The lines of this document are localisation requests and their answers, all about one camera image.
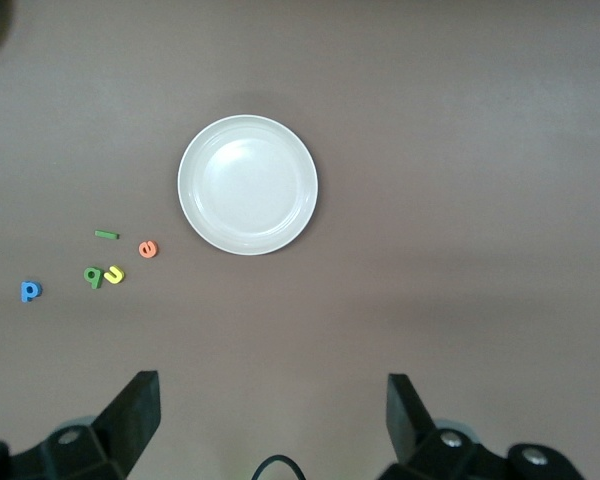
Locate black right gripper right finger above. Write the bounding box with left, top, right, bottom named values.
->
left=379, top=372, right=587, bottom=480

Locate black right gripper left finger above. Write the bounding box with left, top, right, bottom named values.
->
left=0, top=369, right=162, bottom=480

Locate blue foam letter p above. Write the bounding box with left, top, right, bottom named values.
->
left=20, top=280, right=44, bottom=304

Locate beige brown round plate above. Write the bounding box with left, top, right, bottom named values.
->
left=177, top=114, right=320, bottom=257

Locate brown table cover sheet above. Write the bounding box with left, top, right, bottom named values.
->
left=0, top=0, right=600, bottom=480

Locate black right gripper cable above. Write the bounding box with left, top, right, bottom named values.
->
left=252, top=453, right=307, bottom=480

